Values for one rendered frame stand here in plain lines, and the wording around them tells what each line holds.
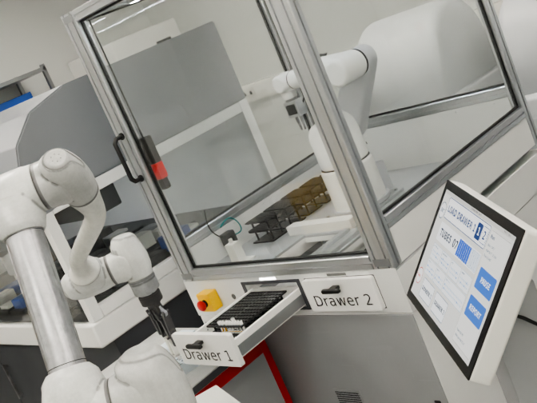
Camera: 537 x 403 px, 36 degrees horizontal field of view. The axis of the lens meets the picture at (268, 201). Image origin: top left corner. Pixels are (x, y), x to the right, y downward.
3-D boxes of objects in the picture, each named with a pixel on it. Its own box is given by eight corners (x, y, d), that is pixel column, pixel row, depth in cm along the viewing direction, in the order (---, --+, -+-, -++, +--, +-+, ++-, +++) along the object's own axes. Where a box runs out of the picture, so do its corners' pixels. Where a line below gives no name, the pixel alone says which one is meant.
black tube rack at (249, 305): (248, 344, 258) (240, 325, 256) (213, 343, 271) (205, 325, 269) (293, 307, 272) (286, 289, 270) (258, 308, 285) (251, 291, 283)
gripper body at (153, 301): (163, 286, 274) (174, 311, 276) (151, 285, 281) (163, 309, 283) (144, 298, 270) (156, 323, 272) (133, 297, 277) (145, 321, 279)
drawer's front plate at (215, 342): (242, 367, 247) (227, 335, 245) (184, 364, 269) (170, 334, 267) (245, 364, 249) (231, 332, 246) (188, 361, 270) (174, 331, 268)
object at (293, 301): (240, 359, 249) (232, 341, 248) (189, 357, 269) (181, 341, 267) (320, 293, 275) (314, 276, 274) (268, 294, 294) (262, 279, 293)
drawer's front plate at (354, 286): (383, 310, 245) (369, 277, 242) (313, 312, 266) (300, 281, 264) (386, 307, 246) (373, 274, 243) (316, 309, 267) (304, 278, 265)
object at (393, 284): (412, 313, 239) (395, 268, 236) (198, 315, 315) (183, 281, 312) (553, 177, 300) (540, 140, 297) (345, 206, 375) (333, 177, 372)
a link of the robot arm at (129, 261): (155, 265, 280) (119, 281, 279) (136, 224, 276) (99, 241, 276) (155, 274, 269) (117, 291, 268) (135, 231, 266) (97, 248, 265)
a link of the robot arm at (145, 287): (145, 269, 280) (153, 285, 282) (123, 283, 276) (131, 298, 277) (157, 270, 273) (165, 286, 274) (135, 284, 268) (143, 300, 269)
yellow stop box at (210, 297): (214, 313, 298) (205, 295, 296) (201, 313, 303) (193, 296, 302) (224, 305, 301) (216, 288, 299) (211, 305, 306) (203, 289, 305)
